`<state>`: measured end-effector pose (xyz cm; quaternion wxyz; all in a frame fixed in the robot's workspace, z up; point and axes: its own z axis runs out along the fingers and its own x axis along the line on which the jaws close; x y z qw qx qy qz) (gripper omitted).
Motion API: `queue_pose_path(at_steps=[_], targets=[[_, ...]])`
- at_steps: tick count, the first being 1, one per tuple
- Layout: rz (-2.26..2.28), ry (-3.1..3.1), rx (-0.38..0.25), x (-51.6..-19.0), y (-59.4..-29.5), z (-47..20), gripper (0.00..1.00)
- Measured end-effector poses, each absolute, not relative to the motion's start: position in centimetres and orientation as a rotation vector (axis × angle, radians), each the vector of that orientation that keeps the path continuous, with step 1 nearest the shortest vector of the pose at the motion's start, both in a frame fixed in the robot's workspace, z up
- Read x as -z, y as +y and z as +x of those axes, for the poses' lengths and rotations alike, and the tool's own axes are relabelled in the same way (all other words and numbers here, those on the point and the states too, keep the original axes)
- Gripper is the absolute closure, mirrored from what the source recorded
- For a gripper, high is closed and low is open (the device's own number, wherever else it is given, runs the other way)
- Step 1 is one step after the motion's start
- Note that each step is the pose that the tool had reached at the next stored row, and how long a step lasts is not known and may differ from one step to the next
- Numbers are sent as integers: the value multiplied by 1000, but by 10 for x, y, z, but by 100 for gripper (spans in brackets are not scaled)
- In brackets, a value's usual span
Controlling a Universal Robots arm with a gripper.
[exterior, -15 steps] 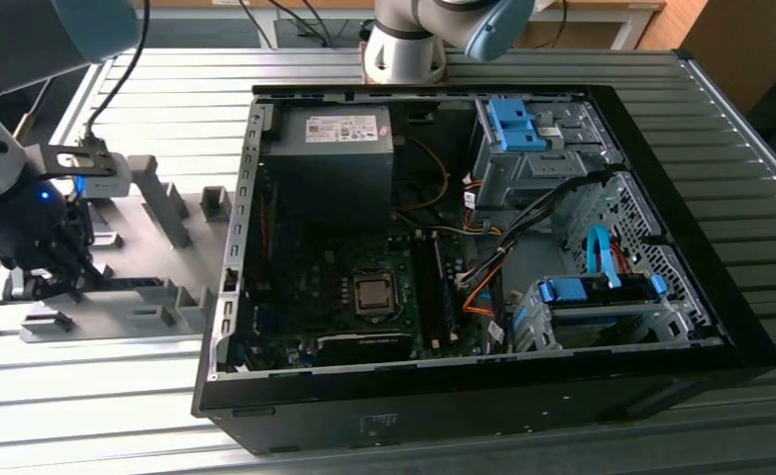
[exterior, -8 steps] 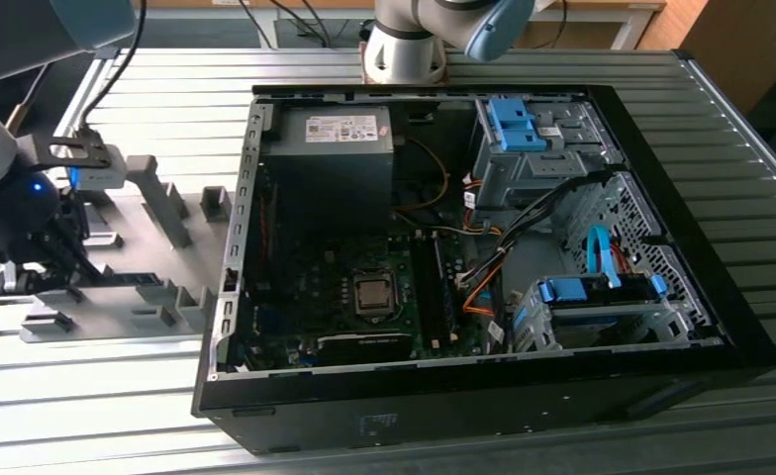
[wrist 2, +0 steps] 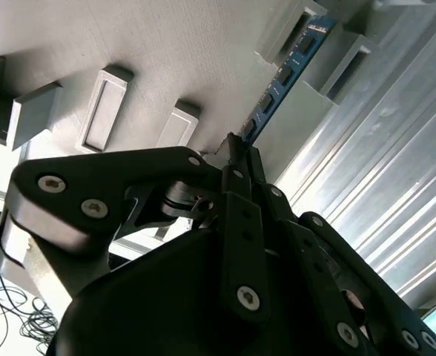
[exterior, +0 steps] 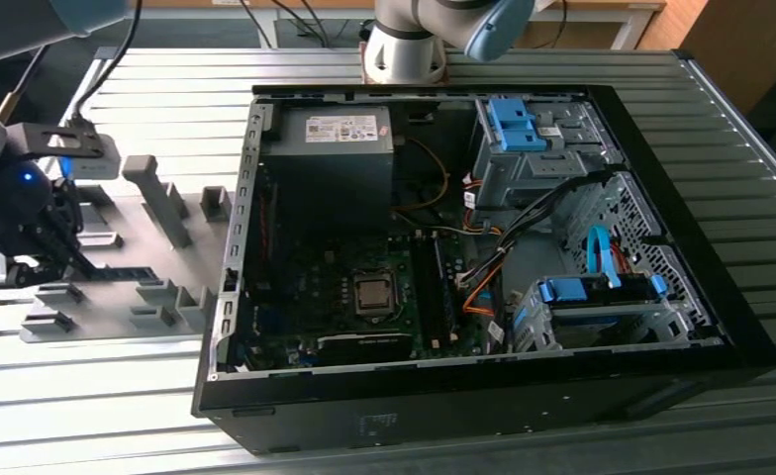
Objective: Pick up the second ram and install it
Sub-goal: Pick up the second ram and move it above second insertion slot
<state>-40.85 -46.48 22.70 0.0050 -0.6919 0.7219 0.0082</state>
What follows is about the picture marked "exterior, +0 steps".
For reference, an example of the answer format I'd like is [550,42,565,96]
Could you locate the grey parts rack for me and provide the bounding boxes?
[18,153,237,345]

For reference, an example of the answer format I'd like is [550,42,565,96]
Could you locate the hard disk in blue carrier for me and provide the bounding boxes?
[536,273,668,306]

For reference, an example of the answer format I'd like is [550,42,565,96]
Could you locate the black cable with gold plug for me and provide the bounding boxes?
[0,44,53,125]

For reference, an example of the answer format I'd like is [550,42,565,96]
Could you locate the brown wooden cabinet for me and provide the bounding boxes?
[637,0,776,118]

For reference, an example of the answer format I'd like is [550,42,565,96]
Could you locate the blue plastic drive latch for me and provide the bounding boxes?
[484,97,552,152]

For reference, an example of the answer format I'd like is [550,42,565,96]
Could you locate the light blue SATA cable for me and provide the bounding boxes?
[584,225,621,289]

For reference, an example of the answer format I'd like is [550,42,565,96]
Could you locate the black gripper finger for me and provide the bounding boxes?
[47,178,109,287]
[10,220,85,286]

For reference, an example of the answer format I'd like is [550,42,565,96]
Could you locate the orange yellow wire bundle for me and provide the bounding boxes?
[458,281,498,317]

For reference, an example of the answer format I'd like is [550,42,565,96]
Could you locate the black camera cable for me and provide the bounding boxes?
[66,0,145,125]

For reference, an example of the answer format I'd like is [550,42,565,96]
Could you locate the brown square base plate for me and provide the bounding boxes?
[358,42,453,86]

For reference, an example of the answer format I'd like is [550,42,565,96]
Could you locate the black hanging cable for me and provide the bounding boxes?
[554,0,572,44]

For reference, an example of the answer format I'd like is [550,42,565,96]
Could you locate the black graphics card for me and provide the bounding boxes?
[317,332,416,366]

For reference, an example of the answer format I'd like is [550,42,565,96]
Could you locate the yellow power wire bundle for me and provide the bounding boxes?
[426,223,502,239]

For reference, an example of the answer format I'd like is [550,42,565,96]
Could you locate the grey metal drive cage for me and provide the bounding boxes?
[470,96,626,212]

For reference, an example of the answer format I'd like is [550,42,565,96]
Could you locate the black open PC case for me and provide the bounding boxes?
[190,83,776,456]

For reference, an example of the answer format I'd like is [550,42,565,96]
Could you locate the grey power supply unit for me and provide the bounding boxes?
[265,105,397,224]

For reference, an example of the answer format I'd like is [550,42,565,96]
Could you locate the green motherboard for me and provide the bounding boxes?
[245,230,494,370]

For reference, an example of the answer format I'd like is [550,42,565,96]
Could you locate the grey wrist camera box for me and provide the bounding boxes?
[3,123,123,182]

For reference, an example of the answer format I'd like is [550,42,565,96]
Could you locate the silver CPU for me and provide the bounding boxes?
[357,279,393,311]

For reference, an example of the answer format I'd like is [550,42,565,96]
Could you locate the CPU socket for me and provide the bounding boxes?
[348,266,404,324]

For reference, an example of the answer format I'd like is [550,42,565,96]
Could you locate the orange looped wire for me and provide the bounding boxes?
[392,137,453,222]

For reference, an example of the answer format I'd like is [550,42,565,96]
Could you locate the black and white wire bundle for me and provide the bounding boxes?
[453,246,514,291]

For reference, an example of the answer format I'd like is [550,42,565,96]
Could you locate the silver disk bay cage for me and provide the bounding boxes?
[506,274,700,352]

